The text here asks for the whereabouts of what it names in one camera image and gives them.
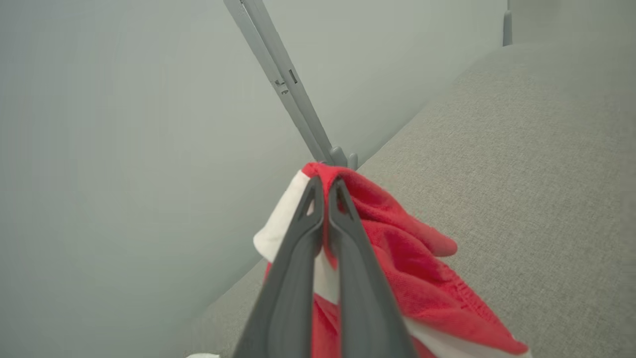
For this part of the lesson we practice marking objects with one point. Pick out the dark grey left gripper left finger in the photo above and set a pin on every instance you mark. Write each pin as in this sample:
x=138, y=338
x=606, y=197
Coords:
x=288, y=298

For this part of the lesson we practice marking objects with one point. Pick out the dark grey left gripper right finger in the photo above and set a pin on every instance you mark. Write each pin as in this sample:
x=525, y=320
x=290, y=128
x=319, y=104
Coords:
x=365, y=308

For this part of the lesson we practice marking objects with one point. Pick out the red shorts with white stripe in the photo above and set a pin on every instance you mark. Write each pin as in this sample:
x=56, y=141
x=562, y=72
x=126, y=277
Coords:
x=412, y=268

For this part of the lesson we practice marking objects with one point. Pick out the grey fabric sofa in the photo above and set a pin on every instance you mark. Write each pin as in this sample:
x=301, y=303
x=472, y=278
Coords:
x=521, y=174

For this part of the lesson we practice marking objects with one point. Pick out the grey metal stand post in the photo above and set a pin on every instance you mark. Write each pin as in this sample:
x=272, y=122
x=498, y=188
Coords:
x=283, y=74

